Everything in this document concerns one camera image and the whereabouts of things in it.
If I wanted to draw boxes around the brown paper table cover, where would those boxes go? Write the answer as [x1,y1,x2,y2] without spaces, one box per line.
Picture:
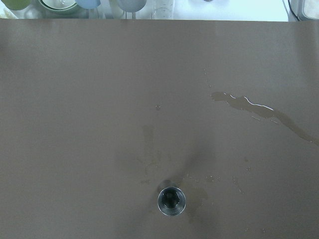
[0,19,319,239]

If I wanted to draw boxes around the grey cup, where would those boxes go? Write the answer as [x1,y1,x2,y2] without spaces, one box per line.
[117,0,147,12]

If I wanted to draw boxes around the green cup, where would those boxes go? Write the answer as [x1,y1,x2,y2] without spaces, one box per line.
[1,0,28,10]

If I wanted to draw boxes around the light blue cup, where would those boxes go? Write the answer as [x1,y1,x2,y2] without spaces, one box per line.
[75,0,101,9]

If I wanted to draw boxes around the white green-rimmed bowl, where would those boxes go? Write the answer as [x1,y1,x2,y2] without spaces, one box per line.
[38,0,80,15]

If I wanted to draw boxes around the steel double jigger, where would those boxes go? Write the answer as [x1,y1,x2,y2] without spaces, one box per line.
[157,179,186,217]

